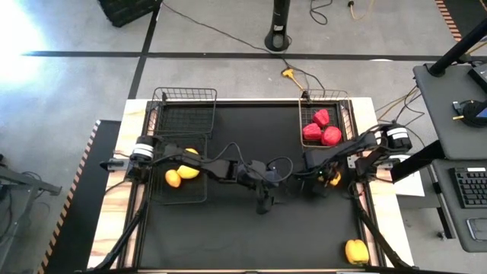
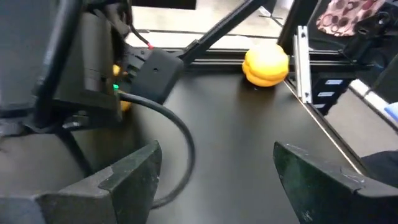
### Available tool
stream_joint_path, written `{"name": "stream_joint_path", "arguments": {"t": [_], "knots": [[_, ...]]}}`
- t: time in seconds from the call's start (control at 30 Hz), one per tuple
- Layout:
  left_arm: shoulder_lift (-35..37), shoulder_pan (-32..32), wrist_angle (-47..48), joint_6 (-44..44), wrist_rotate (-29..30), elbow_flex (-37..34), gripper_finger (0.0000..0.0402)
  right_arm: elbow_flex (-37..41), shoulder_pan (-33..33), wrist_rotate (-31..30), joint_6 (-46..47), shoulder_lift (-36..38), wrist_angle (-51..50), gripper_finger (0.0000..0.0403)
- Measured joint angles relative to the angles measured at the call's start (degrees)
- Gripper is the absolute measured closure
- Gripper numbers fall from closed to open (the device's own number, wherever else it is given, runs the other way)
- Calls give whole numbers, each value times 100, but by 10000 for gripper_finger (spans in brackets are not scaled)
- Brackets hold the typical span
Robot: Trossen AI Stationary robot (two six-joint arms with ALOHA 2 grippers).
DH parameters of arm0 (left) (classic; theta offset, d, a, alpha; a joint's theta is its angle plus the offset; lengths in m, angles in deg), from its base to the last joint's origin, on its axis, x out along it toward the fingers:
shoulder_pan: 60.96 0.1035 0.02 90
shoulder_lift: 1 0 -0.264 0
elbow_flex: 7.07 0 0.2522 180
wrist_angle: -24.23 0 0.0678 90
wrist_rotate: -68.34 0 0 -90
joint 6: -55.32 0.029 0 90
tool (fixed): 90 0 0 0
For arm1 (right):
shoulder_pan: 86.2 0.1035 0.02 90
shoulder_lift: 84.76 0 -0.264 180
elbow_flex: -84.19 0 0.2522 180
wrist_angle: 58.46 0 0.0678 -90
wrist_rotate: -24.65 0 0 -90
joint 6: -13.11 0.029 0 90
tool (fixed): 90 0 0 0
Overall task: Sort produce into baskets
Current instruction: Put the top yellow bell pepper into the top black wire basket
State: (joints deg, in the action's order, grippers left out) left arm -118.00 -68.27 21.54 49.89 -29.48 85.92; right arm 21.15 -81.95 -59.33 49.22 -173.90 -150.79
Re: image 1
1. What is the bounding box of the bronze wire basket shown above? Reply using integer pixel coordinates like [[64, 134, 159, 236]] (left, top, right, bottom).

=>
[[298, 89, 359, 155]]

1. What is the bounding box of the black monitor pole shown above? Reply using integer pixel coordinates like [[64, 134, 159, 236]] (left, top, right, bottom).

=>
[[428, 18, 487, 78]]

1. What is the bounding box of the orange fruit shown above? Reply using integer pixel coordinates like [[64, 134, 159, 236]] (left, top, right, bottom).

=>
[[164, 169, 183, 189]]

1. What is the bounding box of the yellow floor cable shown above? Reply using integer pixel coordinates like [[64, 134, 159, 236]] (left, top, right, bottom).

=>
[[348, 0, 376, 21]]

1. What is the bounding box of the black table mat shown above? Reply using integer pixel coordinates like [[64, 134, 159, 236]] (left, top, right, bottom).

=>
[[138, 101, 362, 270]]

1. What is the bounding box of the grey desk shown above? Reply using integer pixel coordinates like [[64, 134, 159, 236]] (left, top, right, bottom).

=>
[[412, 62, 487, 161], [429, 158, 487, 253]]

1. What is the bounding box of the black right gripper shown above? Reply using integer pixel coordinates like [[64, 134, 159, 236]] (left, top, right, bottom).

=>
[[302, 150, 336, 199]]

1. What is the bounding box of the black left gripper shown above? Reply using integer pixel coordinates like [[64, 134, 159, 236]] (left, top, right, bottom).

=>
[[237, 159, 282, 215]]

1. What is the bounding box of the black plastic crate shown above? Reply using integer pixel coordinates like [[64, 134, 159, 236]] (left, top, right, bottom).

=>
[[97, 0, 164, 28]]

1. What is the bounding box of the black keyboard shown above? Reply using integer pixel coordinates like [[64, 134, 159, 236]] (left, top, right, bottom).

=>
[[449, 167, 487, 209]]

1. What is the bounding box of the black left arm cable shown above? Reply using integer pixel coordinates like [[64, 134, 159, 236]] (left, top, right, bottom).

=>
[[211, 142, 294, 184]]

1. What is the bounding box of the white paper sheet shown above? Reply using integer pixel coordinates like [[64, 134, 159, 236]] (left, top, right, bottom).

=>
[[391, 170, 426, 198]]

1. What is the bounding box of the black striped-edge floor mat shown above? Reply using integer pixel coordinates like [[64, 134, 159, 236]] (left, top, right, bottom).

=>
[[434, 0, 487, 43], [37, 119, 123, 274]]

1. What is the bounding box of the yellow power plug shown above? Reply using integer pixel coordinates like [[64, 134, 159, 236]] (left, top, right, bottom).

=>
[[281, 67, 306, 92]]

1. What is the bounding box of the black electronic box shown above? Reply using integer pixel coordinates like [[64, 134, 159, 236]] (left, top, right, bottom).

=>
[[466, 62, 487, 94]]

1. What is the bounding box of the black pole stand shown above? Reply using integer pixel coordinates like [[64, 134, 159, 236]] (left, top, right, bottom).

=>
[[264, 0, 293, 53]]

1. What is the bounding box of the black floor power cable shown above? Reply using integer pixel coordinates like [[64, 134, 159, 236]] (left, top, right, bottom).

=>
[[162, 2, 326, 100]]

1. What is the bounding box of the red bell pepper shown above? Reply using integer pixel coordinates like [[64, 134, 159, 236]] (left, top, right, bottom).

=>
[[312, 109, 331, 129], [302, 123, 323, 142], [320, 126, 343, 147]]

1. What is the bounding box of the black wire basket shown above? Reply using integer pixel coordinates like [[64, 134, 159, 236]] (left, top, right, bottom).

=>
[[146, 86, 218, 140], [145, 135, 209, 206]]

